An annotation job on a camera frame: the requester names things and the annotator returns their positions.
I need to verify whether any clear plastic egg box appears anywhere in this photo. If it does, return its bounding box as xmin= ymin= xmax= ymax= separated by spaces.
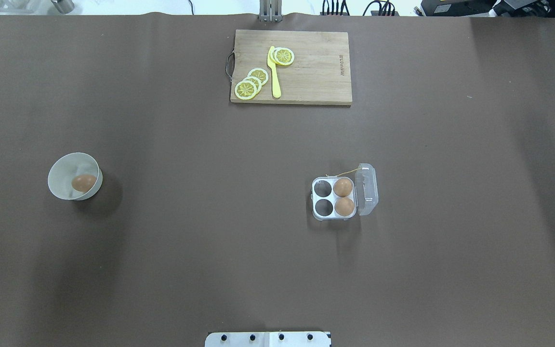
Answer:
xmin=310 ymin=163 xmax=380 ymax=221

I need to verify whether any brown egg from bowl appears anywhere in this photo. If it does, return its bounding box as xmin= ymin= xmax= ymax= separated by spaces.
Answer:
xmin=71 ymin=174 xmax=97 ymax=193

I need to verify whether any brown egg far slot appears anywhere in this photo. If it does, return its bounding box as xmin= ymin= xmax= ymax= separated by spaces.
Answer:
xmin=333 ymin=177 xmax=353 ymax=198

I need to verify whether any brown egg slot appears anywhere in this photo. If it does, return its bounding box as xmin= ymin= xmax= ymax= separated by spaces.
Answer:
xmin=334 ymin=197 xmax=356 ymax=217
xmin=333 ymin=177 xmax=353 ymax=198

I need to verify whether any brown egg near slot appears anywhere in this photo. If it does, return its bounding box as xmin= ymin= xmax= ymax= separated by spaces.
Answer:
xmin=334 ymin=197 xmax=356 ymax=217

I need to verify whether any yellow plastic knife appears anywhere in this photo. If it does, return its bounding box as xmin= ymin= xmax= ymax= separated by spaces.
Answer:
xmin=266 ymin=46 xmax=282 ymax=99

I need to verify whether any lemon slice outer left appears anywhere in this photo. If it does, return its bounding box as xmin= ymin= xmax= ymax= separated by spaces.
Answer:
xmin=234 ymin=81 xmax=258 ymax=100

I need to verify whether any lemon slice middle left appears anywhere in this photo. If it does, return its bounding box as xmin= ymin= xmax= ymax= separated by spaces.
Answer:
xmin=242 ymin=76 xmax=263 ymax=93

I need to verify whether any wooden cutting board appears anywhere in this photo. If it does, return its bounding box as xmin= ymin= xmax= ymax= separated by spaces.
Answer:
xmin=230 ymin=29 xmax=353 ymax=106

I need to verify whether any lemon slice top right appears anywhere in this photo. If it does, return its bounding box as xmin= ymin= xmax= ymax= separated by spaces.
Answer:
xmin=272 ymin=47 xmax=295 ymax=66

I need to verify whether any lemon slice under right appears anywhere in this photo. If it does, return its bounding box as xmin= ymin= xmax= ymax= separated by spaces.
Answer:
xmin=268 ymin=46 xmax=283 ymax=66

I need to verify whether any white bowl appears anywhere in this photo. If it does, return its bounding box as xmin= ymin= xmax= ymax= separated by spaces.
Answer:
xmin=48 ymin=152 xmax=103 ymax=200

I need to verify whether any aluminium frame post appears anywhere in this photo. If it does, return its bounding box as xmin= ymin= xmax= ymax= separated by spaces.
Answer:
xmin=259 ymin=0 xmax=283 ymax=23

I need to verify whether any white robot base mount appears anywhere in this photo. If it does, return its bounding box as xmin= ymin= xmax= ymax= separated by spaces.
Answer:
xmin=204 ymin=331 xmax=332 ymax=347

